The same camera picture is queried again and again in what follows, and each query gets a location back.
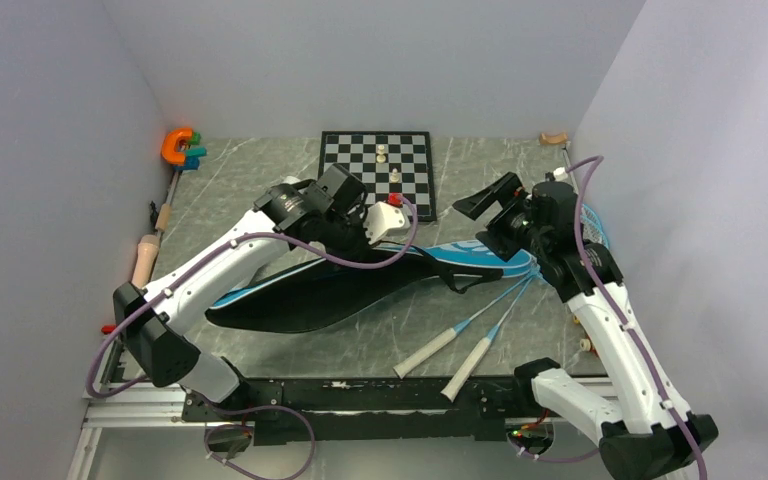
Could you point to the beige cylinder handle tool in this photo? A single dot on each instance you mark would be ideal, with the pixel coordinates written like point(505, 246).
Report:
point(148, 248)

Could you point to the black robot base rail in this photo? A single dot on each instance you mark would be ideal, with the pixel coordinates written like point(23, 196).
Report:
point(290, 409)

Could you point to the small wooden arch block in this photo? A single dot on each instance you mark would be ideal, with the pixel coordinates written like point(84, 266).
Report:
point(546, 138)

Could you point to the aluminium frame rail left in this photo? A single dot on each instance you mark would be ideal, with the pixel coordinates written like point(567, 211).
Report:
point(141, 406)

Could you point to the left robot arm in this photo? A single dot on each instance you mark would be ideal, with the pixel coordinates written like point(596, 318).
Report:
point(156, 318)

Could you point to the blue racket bag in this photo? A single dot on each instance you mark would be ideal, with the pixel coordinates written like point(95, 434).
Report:
point(318, 293)

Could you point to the orange C-shaped toy block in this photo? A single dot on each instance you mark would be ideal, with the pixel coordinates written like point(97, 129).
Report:
point(175, 144)

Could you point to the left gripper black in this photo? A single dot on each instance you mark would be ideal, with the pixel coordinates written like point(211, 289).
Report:
point(362, 246)

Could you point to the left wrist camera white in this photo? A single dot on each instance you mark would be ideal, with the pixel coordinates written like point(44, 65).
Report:
point(383, 219)

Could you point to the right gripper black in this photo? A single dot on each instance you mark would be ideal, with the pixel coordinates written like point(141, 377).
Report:
point(507, 186)

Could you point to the black white chessboard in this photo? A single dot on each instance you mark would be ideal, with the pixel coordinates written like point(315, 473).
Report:
point(407, 151)

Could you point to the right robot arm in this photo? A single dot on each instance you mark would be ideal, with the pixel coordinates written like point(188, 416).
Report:
point(650, 430)

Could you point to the teal green toy blocks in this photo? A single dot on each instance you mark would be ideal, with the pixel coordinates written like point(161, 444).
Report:
point(193, 152)

